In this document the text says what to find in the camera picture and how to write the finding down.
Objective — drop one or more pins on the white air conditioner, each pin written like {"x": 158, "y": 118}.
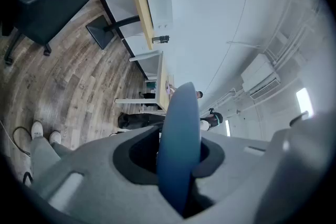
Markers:
{"x": 258, "y": 76}

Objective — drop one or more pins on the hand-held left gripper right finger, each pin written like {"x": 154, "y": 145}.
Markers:
{"x": 236, "y": 178}

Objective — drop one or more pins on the large wooden desk white legs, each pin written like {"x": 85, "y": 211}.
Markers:
{"x": 163, "y": 78}

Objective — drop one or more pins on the ceiling light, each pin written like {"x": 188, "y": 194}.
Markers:
{"x": 304, "y": 101}

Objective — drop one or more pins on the black bag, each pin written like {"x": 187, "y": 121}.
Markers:
{"x": 139, "y": 120}

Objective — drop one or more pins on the person's gray trousers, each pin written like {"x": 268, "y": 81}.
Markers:
{"x": 43, "y": 154}

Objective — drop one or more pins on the person's white shoe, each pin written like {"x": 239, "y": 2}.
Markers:
{"x": 55, "y": 137}
{"x": 37, "y": 129}

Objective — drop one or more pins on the black mesh office chair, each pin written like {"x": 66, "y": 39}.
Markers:
{"x": 52, "y": 2}

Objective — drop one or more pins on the small wooden table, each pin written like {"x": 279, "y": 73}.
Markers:
{"x": 143, "y": 15}

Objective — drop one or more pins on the person's right white shoe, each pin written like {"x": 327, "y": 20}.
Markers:
{"x": 55, "y": 137}

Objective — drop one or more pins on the purple garment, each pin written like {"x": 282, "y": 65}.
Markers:
{"x": 168, "y": 87}

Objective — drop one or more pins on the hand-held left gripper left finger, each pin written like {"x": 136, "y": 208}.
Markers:
{"x": 105, "y": 191}

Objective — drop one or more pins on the white microwave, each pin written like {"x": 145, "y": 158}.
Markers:
{"x": 160, "y": 8}

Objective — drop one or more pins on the person's left white shoe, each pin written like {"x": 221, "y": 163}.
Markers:
{"x": 37, "y": 129}

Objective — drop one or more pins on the blue plate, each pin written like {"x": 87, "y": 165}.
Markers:
{"x": 178, "y": 126}

